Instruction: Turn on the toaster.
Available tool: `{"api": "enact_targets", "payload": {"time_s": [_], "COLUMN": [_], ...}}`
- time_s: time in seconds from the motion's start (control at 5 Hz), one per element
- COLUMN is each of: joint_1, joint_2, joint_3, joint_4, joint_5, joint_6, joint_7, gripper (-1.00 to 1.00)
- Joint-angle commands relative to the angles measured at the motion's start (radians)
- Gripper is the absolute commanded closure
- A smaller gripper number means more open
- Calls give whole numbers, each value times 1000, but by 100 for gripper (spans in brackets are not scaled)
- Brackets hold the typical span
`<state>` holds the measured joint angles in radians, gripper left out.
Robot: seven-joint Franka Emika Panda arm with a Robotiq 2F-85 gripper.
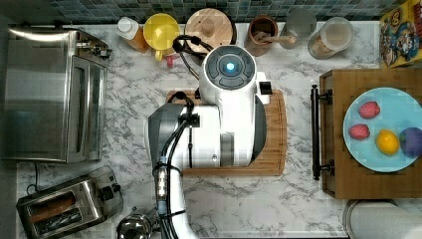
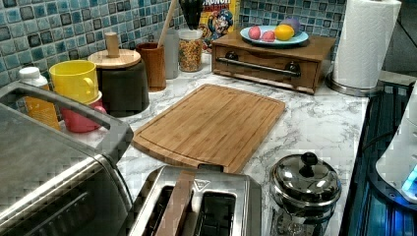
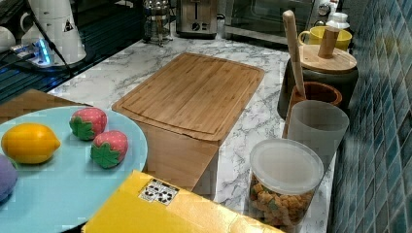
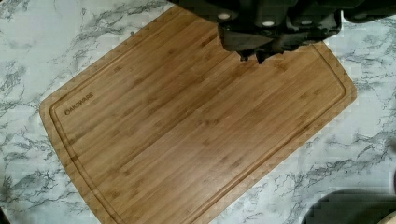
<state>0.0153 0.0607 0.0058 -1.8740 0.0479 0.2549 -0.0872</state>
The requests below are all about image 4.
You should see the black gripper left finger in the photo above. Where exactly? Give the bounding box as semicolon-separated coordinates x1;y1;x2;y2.
218;25;275;62

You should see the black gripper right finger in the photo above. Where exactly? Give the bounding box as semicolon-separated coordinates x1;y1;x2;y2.
255;32;315;64

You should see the bamboo cutting board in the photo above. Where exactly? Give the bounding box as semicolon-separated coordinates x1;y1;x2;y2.
39;7;356;224

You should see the dark round object bottom right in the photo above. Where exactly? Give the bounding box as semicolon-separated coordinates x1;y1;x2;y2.
301;189;396;224

